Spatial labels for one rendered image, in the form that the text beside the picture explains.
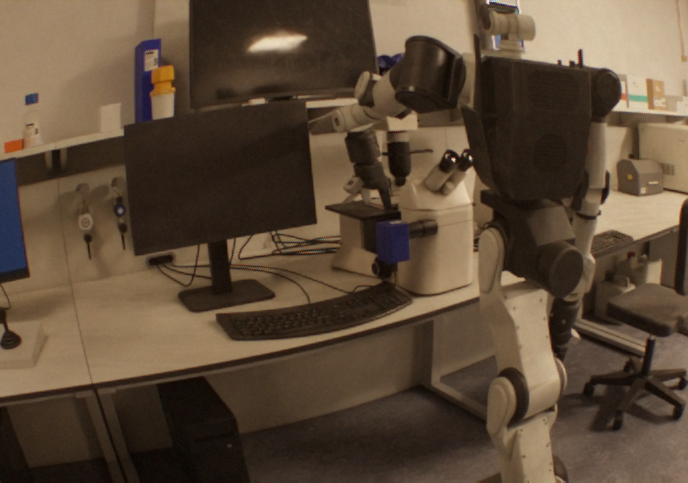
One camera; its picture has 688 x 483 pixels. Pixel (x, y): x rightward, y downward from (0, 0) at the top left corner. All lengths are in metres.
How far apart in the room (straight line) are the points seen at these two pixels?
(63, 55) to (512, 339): 1.76
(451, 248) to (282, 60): 0.88
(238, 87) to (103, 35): 0.62
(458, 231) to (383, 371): 1.13
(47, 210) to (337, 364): 1.35
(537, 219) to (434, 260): 0.47
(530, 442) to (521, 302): 0.36
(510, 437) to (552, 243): 0.48
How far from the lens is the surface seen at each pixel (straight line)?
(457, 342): 2.86
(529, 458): 1.45
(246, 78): 2.04
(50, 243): 2.09
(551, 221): 1.27
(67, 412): 2.31
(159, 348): 1.44
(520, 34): 1.31
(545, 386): 1.38
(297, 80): 2.11
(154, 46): 2.01
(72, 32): 2.22
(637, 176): 3.37
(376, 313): 1.52
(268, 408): 2.47
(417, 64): 1.19
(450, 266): 1.66
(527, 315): 1.37
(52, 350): 1.53
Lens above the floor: 1.29
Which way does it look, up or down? 14 degrees down
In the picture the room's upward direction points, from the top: 4 degrees counter-clockwise
